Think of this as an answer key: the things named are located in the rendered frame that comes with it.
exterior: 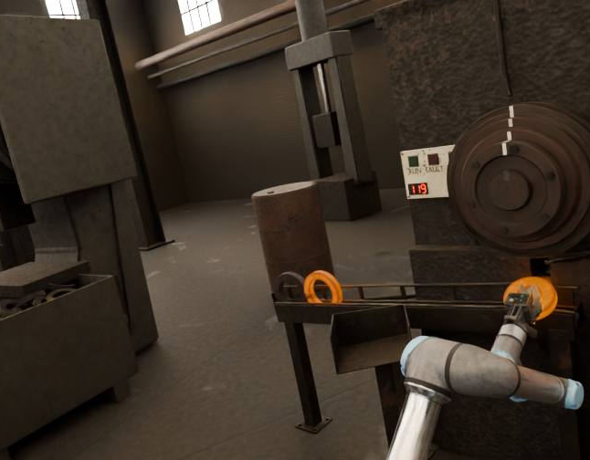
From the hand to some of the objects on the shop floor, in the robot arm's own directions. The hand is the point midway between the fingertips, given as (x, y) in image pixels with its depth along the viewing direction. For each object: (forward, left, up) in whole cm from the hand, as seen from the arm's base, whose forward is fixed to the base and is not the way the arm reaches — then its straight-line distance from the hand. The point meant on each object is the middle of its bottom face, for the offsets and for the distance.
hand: (533, 290), depth 171 cm
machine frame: (+46, +2, -75) cm, 88 cm away
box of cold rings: (-73, +274, -76) cm, 293 cm away
